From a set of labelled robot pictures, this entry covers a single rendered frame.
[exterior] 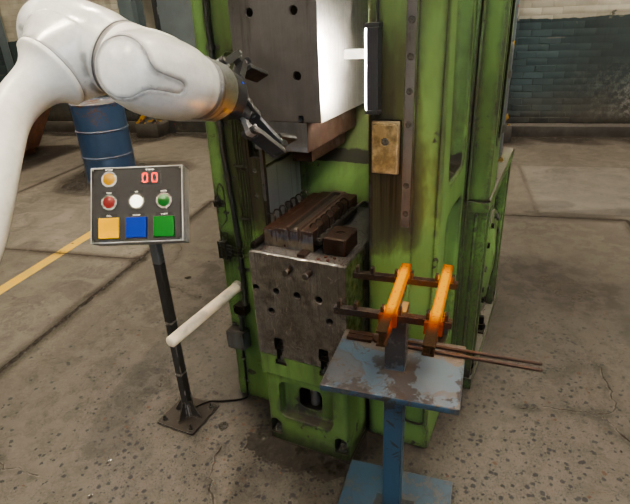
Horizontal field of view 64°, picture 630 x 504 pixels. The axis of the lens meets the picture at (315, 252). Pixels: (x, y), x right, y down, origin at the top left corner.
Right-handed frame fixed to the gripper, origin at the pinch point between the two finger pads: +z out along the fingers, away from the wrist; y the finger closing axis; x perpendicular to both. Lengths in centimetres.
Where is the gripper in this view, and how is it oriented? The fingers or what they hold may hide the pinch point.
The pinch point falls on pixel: (273, 108)
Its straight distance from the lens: 100.6
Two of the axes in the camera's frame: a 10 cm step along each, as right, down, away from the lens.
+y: 4.1, 9.1, -0.2
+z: 3.6, -1.4, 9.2
